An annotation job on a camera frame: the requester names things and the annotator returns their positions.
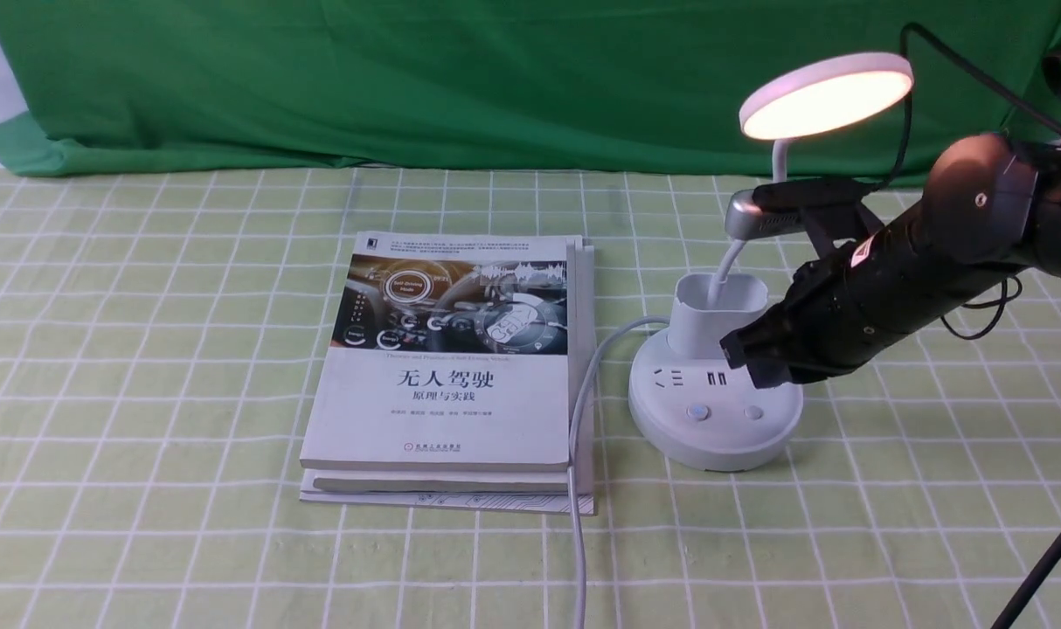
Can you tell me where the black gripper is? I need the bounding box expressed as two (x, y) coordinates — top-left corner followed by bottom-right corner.
(721, 202), (1021, 390)

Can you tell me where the white desk lamp with sockets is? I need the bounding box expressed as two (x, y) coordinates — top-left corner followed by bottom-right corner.
(628, 52), (914, 473)

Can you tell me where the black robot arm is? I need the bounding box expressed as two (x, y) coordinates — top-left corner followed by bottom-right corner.
(721, 133), (1061, 389)

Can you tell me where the middle white book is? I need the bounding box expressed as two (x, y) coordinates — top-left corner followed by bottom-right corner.
(313, 245), (596, 495)

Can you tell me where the bottom thin white book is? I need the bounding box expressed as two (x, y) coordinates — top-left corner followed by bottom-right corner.
(300, 471), (572, 514)

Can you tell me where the top book with car cover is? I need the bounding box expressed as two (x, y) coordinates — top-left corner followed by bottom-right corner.
(301, 232), (585, 472)

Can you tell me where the black tripod leg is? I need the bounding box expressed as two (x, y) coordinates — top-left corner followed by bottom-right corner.
(991, 532), (1061, 629)

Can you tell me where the green checkered tablecloth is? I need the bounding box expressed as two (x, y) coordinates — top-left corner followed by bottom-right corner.
(0, 169), (1061, 628)

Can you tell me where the green backdrop cloth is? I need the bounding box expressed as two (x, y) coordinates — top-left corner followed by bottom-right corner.
(0, 1), (1061, 176)

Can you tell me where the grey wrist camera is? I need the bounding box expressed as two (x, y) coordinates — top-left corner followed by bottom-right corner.
(725, 177), (883, 256)

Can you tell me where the white lamp power cable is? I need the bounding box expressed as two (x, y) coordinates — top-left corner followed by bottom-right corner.
(568, 316), (669, 629)

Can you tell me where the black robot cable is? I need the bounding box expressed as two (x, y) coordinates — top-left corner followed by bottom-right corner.
(880, 23), (1061, 403)

